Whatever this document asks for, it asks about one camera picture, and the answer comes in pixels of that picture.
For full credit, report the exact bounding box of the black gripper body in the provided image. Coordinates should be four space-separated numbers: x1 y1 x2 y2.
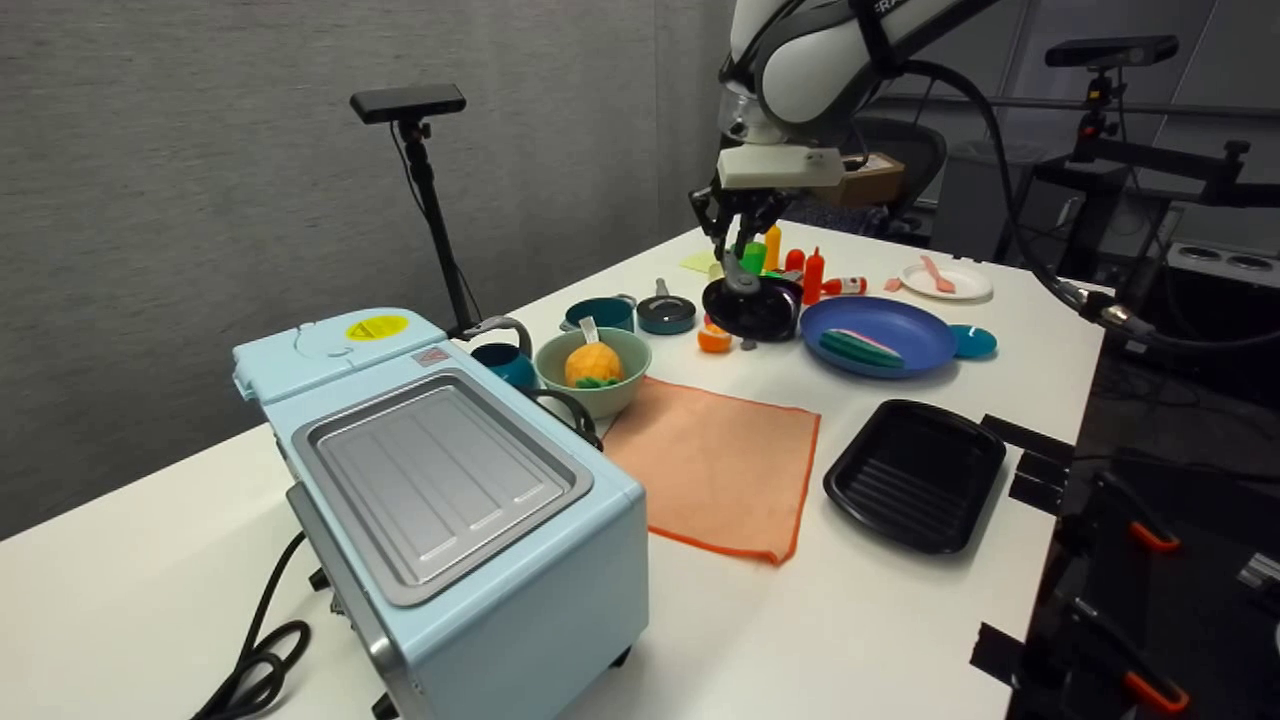
689 182 788 248

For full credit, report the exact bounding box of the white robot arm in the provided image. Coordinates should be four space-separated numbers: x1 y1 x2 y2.
691 0 991 282

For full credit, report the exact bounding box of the teal small lid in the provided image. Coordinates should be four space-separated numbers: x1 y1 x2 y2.
952 324 997 360

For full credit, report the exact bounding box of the yellow mustard bottle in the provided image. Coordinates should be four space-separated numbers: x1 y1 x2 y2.
761 223 783 273

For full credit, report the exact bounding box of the green translucent cup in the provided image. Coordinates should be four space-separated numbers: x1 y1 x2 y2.
741 239 765 276

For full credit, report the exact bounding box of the pale yellow cutting board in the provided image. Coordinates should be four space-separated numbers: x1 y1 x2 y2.
675 253 724 278

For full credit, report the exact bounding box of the red ketchup bottle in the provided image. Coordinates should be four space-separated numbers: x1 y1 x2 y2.
800 248 825 305

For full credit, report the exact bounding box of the small dark frying pan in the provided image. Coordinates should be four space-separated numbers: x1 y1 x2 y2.
638 282 696 335

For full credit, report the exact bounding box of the orange toy carrot piece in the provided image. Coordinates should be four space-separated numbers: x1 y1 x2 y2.
696 324 734 354

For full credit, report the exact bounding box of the watermelon slice toy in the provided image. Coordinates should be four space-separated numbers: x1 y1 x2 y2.
822 326 906 368

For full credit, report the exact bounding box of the orange toy fruit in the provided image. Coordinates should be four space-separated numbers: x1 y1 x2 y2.
563 339 625 386

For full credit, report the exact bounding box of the white plate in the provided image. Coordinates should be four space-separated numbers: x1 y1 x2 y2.
901 261 991 305

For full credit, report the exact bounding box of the green bowl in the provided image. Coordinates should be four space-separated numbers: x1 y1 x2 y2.
535 326 651 418

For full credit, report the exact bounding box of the blue plate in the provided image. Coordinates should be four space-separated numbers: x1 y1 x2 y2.
800 294 957 378

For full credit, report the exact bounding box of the orange cloth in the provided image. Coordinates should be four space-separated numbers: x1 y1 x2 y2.
603 378 822 564

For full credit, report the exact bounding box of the teal cup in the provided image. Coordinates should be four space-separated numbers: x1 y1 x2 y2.
469 317 539 394

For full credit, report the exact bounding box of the black grill tray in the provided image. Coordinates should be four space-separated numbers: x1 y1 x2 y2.
825 400 1003 551

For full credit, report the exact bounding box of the light blue toaster oven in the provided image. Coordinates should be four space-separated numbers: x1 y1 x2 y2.
233 309 649 720

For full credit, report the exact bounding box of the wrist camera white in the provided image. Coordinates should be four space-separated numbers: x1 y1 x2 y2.
715 142 843 191

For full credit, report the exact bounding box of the black power cable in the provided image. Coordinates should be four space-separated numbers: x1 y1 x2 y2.
187 528 316 720

